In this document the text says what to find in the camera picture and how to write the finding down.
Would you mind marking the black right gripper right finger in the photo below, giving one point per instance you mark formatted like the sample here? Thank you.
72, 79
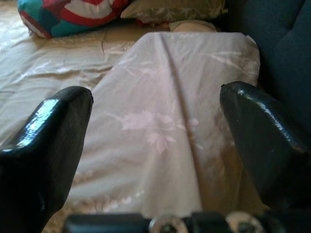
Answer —
269, 150

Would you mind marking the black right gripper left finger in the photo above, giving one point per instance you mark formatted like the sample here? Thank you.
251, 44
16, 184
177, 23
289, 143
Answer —
41, 157

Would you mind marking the cream floral bed sheet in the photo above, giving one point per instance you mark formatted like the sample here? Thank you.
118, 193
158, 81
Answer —
48, 63

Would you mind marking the cream floral pillow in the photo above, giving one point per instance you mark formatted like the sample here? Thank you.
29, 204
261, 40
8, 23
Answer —
150, 97

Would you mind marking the beige cushion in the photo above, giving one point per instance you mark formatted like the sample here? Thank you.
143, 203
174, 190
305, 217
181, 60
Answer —
192, 26

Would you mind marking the red white teal cushion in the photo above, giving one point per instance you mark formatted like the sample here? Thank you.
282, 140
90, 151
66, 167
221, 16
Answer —
73, 12

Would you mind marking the olive floral pillow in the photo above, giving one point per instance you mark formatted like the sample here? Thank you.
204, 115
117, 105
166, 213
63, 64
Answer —
175, 11

